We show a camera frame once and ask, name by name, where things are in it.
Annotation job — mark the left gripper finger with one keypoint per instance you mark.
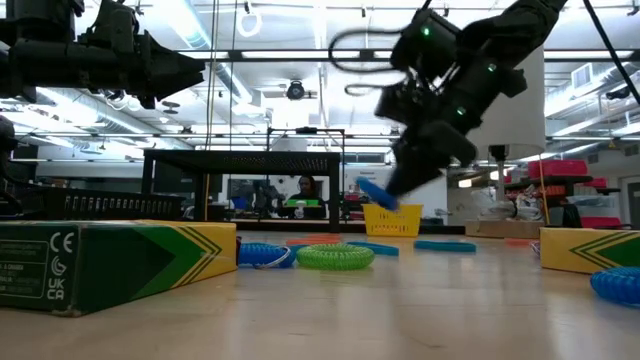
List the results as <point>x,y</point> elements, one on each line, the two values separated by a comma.
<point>170,72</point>

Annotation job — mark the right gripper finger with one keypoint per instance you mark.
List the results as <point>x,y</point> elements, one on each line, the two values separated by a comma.
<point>412,172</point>

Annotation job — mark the green coil wristband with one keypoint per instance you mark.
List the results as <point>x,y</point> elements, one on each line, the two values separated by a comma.
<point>335,257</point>

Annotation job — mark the orange coil wristband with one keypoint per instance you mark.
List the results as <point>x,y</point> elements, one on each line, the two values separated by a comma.
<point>517,242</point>
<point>315,240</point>

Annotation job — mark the black plastic basket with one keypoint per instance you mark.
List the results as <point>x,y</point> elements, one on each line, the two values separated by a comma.
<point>100,205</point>

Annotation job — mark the purple coil wristband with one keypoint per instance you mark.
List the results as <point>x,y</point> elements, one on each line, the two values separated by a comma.
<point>535,247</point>

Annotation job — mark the Crayola crayon box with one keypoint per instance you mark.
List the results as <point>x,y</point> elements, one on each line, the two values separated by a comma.
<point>125,260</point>
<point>565,247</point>

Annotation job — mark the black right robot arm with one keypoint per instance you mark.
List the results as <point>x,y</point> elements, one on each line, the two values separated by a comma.
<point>510,30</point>

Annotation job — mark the black distant robot arm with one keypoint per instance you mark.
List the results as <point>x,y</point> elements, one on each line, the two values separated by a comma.
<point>264,197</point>

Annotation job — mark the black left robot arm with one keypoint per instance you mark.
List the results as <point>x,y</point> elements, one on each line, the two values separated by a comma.
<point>30,60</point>

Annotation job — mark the black mesh desk riser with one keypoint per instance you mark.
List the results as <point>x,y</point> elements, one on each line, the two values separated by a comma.
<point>240,162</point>

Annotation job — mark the yellow plastic basket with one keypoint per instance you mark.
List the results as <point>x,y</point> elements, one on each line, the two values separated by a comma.
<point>395,222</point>

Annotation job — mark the white shade table lamp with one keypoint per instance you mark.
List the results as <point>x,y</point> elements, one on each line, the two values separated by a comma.
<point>525,115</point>

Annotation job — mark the person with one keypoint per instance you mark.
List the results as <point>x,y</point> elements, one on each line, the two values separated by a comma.
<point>307,186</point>

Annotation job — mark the green rectangular object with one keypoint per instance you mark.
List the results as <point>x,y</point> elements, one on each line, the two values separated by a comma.
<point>302,203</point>

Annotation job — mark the bin rack red grey bins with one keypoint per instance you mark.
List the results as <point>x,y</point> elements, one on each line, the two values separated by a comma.
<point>557,168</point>

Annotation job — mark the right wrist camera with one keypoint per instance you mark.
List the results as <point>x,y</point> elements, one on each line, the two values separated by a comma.
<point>400,102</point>

